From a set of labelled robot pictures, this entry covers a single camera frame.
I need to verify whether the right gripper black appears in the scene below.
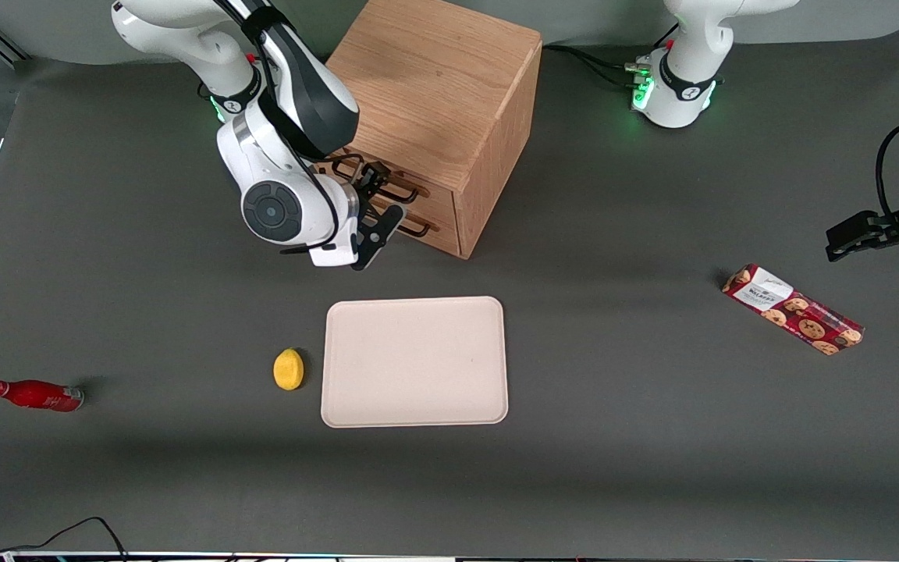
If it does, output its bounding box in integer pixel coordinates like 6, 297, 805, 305
350, 162, 407, 272

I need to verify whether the wooden drawer cabinet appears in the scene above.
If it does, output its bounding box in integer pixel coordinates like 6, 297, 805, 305
315, 0, 544, 261

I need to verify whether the red cookie box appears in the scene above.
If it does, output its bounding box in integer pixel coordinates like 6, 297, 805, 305
720, 263, 866, 357

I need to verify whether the beige rectangular tray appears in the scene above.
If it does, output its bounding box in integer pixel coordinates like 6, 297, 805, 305
320, 296, 510, 429

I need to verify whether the yellow lemon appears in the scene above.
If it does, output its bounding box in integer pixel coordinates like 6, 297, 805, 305
272, 347, 306, 392

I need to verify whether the red drink bottle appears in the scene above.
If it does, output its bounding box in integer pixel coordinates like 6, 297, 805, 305
0, 379, 86, 414

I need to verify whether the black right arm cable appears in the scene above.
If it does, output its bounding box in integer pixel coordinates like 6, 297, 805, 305
215, 0, 366, 256

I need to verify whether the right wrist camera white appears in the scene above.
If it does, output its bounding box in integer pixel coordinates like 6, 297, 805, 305
310, 234, 359, 269

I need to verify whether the black left base cable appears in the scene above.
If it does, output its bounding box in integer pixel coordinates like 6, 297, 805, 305
574, 51, 645, 91
542, 44, 645, 75

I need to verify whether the black cable at table edge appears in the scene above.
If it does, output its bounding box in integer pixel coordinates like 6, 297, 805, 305
0, 516, 129, 561

